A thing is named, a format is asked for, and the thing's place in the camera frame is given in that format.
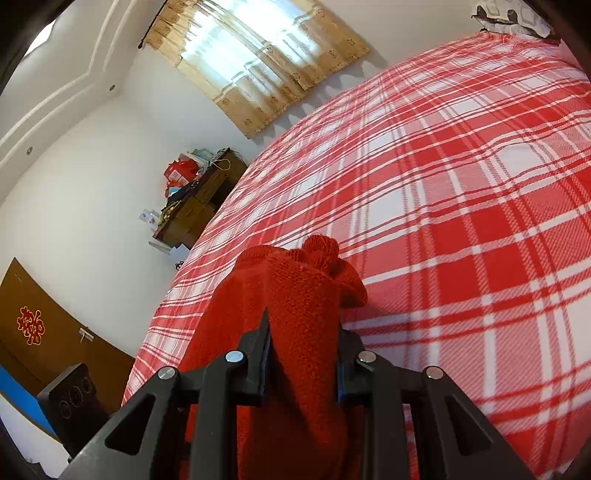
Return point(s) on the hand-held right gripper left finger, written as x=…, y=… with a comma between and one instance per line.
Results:
x=258, y=364

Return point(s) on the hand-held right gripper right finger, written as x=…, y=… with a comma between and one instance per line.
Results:
x=342, y=387

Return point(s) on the red knitted sweater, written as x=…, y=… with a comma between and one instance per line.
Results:
x=300, y=300

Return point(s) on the brown wooden desk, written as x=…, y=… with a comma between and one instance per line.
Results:
x=198, y=207

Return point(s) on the black speaker box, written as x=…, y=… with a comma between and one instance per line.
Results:
x=74, y=406

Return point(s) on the brown wooden door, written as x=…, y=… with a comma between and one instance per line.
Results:
x=55, y=332

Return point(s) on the red gift bag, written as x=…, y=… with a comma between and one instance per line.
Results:
x=180, y=171

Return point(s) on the pale gift bag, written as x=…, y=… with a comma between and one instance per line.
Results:
x=199, y=158

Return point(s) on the red white plaid bed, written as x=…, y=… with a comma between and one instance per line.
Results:
x=461, y=207

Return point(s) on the red paper door decoration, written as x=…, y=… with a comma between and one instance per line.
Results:
x=31, y=325

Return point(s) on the blue sheet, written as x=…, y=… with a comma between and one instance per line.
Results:
x=23, y=401

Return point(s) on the beige patterned curtain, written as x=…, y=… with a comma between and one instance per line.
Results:
x=258, y=64

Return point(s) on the dark curtain rod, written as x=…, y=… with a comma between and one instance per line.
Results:
x=154, y=23

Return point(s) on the grey patterned pillow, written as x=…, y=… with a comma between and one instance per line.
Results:
x=512, y=16

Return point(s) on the white wall socket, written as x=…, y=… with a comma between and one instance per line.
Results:
x=147, y=217

